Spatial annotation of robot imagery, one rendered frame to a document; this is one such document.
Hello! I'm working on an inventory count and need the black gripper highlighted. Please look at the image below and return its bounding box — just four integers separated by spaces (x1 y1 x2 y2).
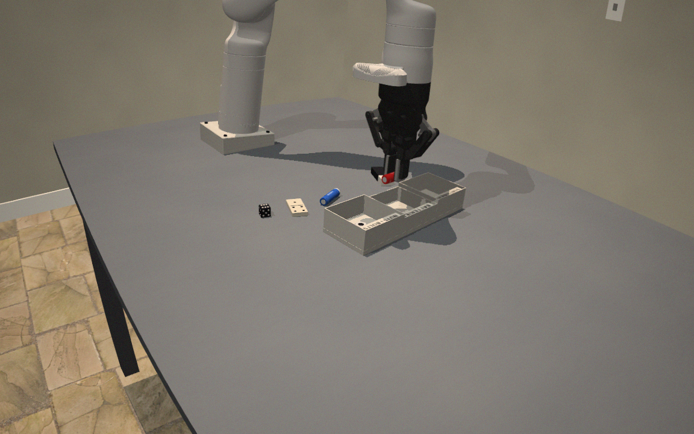
365 82 439 183

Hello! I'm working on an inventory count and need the blue aa battery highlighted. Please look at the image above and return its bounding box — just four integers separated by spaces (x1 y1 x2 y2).
320 188 340 206

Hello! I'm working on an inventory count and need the black die with white pips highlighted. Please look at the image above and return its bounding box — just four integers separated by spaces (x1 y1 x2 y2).
258 204 271 218

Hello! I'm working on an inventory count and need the cream domino tile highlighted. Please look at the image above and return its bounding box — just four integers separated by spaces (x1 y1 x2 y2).
286 199 308 217

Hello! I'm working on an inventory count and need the red battery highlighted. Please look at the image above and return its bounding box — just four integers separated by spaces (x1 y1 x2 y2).
381 172 394 184

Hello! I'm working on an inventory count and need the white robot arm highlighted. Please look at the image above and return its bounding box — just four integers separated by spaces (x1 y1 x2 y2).
218 0 436 134

